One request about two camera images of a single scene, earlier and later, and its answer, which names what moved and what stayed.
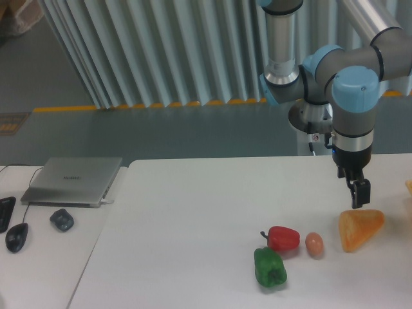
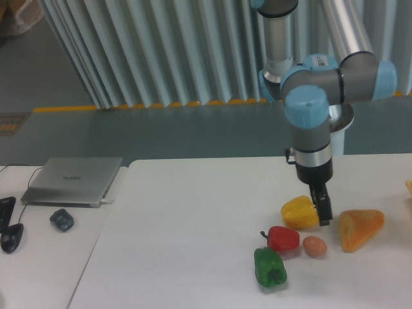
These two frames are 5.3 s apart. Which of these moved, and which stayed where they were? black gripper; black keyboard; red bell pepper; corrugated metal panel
Moved: black gripper
Stayed: red bell pepper; corrugated metal panel; black keyboard
